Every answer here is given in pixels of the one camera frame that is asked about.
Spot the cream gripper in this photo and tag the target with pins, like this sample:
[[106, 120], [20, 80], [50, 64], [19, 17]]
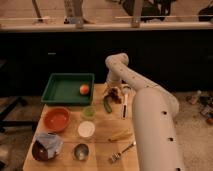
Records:
[[108, 87]]

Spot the dark red grape bunch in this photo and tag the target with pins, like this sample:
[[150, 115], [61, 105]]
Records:
[[114, 95]]

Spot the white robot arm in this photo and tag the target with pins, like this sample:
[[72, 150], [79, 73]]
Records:
[[153, 110]]

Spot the green plastic cup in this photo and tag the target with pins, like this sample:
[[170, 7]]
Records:
[[88, 113]]

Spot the white plastic cup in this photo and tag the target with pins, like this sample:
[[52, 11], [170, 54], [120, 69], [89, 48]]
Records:
[[86, 129]]

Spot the small metal cup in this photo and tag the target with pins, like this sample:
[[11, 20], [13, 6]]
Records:
[[81, 152]]

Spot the green chili pepper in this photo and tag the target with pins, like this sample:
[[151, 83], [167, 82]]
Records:
[[106, 104]]

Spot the orange peach fruit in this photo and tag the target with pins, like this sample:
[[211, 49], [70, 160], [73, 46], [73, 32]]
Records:
[[84, 89]]

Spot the green plastic tray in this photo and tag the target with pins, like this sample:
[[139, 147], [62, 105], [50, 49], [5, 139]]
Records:
[[64, 89]]

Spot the orange plastic bowl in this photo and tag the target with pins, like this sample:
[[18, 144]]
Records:
[[56, 119]]

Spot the silver metal fork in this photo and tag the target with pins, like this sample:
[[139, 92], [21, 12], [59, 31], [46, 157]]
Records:
[[117, 156]]

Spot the dark red bowl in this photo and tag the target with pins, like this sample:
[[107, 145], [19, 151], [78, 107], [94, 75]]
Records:
[[39, 152]]

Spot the black office chair base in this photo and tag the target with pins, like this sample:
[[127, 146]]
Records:
[[8, 118]]

